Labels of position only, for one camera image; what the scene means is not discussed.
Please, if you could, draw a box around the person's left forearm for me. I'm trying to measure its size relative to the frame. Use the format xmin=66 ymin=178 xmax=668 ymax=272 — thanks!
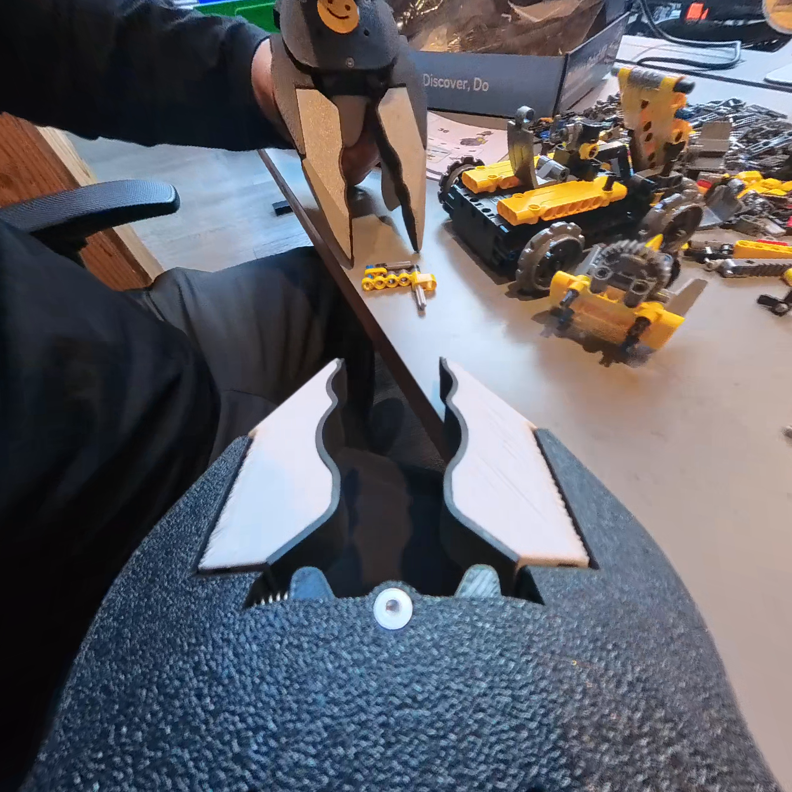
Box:
xmin=0 ymin=0 xmax=276 ymax=149

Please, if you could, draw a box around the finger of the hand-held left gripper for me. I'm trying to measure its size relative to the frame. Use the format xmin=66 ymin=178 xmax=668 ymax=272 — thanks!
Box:
xmin=295 ymin=85 xmax=355 ymax=268
xmin=376 ymin=82 xmax=428 ymax=253

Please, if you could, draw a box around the dark cardboard box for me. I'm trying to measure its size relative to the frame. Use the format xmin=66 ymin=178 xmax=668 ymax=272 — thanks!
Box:
xmin=396 ymin=0 xmax=632 ymax=118

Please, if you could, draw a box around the yellow beaded axle assembly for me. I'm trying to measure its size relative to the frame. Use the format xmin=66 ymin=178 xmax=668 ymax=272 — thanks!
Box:
xmin=361 ymin=263 xmax=438 ymax=313

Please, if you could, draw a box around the yellow grey engine subassembly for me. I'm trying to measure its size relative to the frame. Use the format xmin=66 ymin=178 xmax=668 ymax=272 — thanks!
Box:
xmin=544 ymin=240 xmax=709 ymax=366

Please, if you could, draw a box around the instruction booklet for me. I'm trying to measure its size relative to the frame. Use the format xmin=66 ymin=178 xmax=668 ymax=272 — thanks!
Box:
xmin=426 ymin=111 xmax=514 ymax=180

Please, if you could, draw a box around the person's grey trouser leg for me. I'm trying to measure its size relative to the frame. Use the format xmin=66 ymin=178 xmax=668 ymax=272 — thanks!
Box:
xmin=130 ymin=247 xmax=446 ymax=459

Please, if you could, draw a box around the crumpled plastic bag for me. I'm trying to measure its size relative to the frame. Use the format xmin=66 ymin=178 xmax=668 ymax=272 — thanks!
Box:
xmin=396 ymin=0 xmax=607 ymax=57

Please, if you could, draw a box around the person's left hand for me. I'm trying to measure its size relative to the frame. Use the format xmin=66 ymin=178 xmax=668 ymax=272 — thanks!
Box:
xmin=250 ymin=40 xmax=381 ymax=188

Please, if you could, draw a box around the pile of yellow brick beams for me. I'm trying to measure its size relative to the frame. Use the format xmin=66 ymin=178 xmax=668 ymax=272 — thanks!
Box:
xmin=681 ymin=167 xmax=792 ymax=316

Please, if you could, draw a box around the black cable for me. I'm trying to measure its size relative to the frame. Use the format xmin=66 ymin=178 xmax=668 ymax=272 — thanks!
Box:
xmin=637 ymin=0 xmax=743 ymax=72

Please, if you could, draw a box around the green storage bin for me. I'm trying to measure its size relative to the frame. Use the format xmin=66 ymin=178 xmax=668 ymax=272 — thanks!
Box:
xmin=195 ymin=0 xmax=279 ymax=32

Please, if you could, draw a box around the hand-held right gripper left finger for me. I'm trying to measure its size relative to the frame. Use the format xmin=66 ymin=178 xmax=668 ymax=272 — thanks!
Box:
xmin=198 ymin=358 xmax=344 ymax=573

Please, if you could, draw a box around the grey desk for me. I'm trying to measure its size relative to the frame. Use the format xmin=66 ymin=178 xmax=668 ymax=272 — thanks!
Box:
xmin=260 ymin=34 xmax=792 ymax=774

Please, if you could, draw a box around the yellow black brick vehicle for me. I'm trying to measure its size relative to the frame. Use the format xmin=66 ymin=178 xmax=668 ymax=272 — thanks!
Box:
xmin=438 ymin=65 xmax=706 ymax=297

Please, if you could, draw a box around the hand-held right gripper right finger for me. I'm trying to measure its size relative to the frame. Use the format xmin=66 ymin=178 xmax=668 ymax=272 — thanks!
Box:
xmin=439 ymin=357 xmax=591 ymax=570

